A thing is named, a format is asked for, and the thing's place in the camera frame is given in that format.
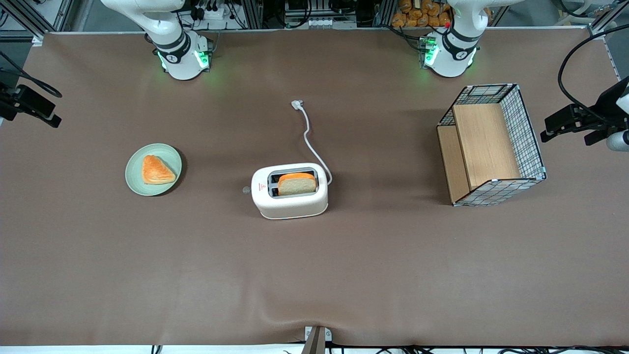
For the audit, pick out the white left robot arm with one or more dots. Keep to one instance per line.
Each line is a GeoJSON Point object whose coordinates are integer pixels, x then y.
{"type": "Point", "coordinates": [454, 54]}

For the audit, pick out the aluminium frame post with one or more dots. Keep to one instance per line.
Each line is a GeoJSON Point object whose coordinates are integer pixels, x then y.
{"type": "Point", "coordinates": [607, 17]}
{"type": "Point", "coordinates": [34, 19]}

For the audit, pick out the bread slice with orange crust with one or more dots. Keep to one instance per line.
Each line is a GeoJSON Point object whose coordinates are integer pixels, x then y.
{"type": "Point", "coordinates": [296, 186]}

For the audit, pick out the bag of orange buns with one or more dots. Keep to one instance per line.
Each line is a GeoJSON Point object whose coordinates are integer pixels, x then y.
{"type": "Point", "coordinates": [417, 14]}

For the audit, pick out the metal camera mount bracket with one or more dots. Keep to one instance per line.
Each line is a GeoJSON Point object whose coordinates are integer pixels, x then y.
{"type": "Point", "coordinates": [317, 340]}

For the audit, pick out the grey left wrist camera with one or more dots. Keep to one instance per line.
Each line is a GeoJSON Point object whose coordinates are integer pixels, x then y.
{"type": "Point", "coordinates": [618, 141]}

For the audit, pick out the wooden shelf insert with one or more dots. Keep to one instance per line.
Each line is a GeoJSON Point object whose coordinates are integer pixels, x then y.
{"type": "Point", "coordinates": [484, 142]}

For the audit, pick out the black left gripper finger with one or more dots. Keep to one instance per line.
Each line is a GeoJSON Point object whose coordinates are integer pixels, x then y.
{"type": "Point", "coordinates": [561, 120]}
{"type": "Point", "coordinates": [548, 135]}

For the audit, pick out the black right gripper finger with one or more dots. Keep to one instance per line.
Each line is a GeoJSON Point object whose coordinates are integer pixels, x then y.
{"type": "Point", "coordinates": [37, 101]}
{"type": "Point", "coordinates": [49, 120]}

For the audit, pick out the brown table mat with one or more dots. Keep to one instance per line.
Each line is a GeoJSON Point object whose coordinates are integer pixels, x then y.
{"type": "Point", "coordinates": [314, 275]}

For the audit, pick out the white power strip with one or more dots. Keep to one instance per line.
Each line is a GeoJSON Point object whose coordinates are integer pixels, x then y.
{"type": "Point", "coordinates": [319, 23]}

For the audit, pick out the pale green plate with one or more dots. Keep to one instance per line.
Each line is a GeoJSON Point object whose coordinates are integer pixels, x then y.
{"type": "Point", "coordinates": [135, 177]}

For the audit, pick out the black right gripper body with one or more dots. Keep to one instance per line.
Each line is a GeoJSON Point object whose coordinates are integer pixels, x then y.
{"type": "Point", "coordinates": [7, 101]}

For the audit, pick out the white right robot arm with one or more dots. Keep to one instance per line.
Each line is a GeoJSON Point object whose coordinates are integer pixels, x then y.
{"type": "Point", "coordinates": [179, 54]}

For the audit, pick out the orange triangular pastry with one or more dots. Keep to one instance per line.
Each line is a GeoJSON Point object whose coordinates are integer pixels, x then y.
{"type": "Point", "coordinates": [156, 171]}

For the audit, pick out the white two-slot toaster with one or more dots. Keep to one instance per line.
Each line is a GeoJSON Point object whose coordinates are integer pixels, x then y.
{"type": "Point", "coordinates": [290, 206]}

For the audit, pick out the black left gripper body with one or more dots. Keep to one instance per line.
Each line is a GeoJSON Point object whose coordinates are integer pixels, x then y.
{"type": "Point", "coordinates": [602, 107]}

